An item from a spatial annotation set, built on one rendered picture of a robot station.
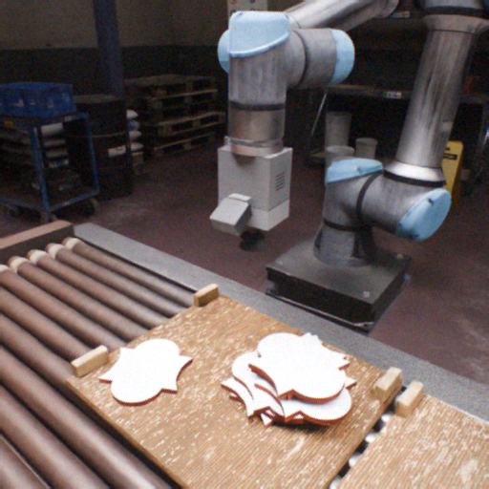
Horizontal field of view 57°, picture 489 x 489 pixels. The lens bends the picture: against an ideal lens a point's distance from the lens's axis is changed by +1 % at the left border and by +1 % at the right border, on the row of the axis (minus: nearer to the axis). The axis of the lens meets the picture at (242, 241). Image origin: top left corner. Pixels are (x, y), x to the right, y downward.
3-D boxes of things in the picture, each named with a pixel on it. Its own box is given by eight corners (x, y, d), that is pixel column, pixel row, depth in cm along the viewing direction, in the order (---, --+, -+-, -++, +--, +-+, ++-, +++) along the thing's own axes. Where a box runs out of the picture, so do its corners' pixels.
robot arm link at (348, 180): (344, 202, 113) (350, 150, 107) (390, 220, 104) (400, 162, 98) (310, 214, 106) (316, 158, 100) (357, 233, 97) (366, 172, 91)
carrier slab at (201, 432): (217, 297, 97) (216, 290, 96) (402, 387, 73) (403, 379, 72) (67, 386, 73) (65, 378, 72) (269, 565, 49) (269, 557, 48)
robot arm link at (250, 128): (266, 114, 55) (213, 106, 59) (265, 150, 57) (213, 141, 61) (295, 105, 61) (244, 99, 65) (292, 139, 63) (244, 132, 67)
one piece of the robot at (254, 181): (189, 127, 57) (194, 244, 64) (249, 137, 52) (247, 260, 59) (242, 113, 66) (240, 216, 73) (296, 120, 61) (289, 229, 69)
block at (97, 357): (103, 356, 77) (101, 343, 76) (110, 361, 76) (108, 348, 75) (72, 375, 73) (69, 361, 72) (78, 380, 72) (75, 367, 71)
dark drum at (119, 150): (109, 179, 485) (96, 92, 447) (147, 189, 453) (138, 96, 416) (59, 193, 441) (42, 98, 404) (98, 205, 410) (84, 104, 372)
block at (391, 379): (389, 377, 72) (392, 364, 71) (400, 383, 71) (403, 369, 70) (372, 398, 68) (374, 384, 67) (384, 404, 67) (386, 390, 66)
